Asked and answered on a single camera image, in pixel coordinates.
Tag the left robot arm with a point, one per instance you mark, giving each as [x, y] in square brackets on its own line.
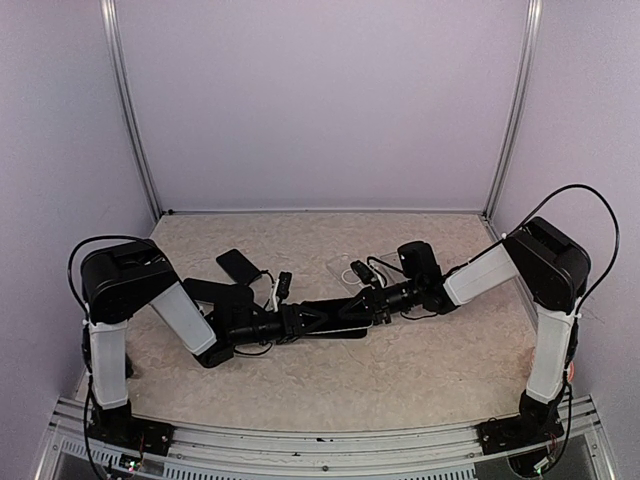
[212, 320]

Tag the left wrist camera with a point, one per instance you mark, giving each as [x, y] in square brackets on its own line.
[279, 291]

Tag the black phone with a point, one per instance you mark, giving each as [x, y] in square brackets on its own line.
[336, 327]
[213, 292]
[238, 267]

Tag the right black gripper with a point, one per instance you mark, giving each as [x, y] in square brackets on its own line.
[375, 302]

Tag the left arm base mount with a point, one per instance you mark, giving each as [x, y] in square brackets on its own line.
[119, 427]

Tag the clear phone case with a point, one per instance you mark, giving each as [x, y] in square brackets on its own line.
[340, 268]

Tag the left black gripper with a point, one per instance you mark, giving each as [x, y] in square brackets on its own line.
[292, 321]

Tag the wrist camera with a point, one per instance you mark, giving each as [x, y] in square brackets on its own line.
[279, 291]
[368, 275]

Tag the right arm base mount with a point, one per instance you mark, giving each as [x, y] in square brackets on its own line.
[535, 422]

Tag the red white patterned bowl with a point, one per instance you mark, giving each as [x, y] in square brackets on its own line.
[570, 372]

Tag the front aluminium rail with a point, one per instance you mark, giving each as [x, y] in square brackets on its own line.
[449, 452]

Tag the aluminium frame post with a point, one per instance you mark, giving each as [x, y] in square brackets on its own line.
[114, 42]
[518, 102]

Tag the left aluminium frame post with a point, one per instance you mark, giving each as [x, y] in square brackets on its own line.
[114, 42]

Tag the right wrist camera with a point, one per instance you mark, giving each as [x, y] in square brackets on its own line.
[368, 275]

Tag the right aluminium frame post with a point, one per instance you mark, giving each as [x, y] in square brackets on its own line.
[518, 102]

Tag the white translucent phone case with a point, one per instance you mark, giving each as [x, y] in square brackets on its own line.
[393, 259]

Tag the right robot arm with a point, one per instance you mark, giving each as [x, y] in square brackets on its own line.
[552, 266]

